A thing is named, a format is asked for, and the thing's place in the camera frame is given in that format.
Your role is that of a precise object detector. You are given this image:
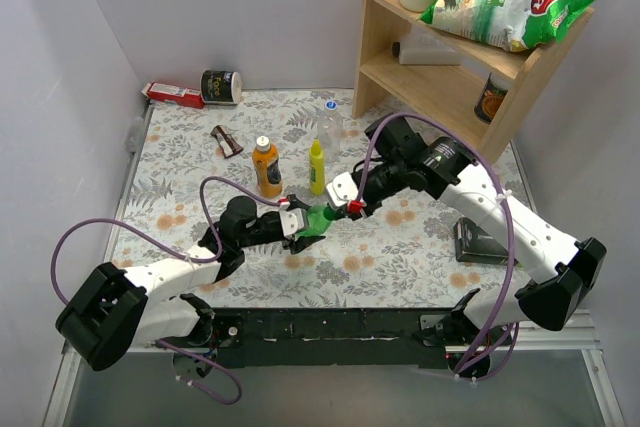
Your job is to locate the green plastic bottle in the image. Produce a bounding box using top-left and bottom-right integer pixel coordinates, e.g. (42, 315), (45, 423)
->
(298, 205), (335, 239)

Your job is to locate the orange juice bottle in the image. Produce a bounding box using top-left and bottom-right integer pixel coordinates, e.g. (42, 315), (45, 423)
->
(252, 136), (282, 198)

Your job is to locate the clear plastic bottle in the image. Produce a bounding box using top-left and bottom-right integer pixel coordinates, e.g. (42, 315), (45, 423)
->
(317, 101), (343, 164)

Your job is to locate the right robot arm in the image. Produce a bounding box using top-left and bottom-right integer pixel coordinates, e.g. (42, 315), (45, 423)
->
(327, 114), (607, 345)

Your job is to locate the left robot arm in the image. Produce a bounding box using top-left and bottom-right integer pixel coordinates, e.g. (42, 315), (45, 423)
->
(55, 195), (310, 371)

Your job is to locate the yellow squeeze bottle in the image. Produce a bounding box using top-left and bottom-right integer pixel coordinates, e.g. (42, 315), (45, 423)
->
(309, 139), (325, 195)

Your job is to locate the brown snack wrapper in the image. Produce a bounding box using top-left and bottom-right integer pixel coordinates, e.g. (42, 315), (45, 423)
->
(211, 125), (244, 159)

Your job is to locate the black green box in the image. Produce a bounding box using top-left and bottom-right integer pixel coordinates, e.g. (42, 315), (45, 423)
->
(453, 217), (508, 265)

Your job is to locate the wooden shelf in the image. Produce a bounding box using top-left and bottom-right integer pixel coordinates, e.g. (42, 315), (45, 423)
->
(352, 0), (594, 162)

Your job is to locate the black cylindrical can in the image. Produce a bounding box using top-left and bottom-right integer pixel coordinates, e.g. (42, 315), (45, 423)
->
(200, 70), (242, 105)

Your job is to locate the dark tin can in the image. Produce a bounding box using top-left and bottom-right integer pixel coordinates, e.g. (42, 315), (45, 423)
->
(474, 74), (512, 124)

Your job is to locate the red white box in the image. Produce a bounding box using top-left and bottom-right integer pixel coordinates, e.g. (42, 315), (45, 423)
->
(141, 82), (205, 109)

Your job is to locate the green chips bag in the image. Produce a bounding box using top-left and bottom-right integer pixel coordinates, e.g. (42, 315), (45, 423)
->
(420, 0), (595, 52)

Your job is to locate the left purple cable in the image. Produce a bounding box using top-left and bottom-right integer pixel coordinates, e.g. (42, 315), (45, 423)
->
(50, 175), (289, 406)

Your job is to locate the purple cable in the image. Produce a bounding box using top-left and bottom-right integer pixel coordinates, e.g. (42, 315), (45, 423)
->
(50, 175), (289, 406)
(357, 112), (519, 384)

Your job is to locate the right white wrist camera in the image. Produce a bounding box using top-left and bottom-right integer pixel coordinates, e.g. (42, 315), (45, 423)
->
(325, 172), (364, 219)

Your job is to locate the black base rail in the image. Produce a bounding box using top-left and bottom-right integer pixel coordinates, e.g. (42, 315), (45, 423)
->
(62, 306), (601, 371)

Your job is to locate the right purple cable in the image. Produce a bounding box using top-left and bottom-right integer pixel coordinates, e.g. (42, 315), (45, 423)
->
(357, 112), (519, 384)

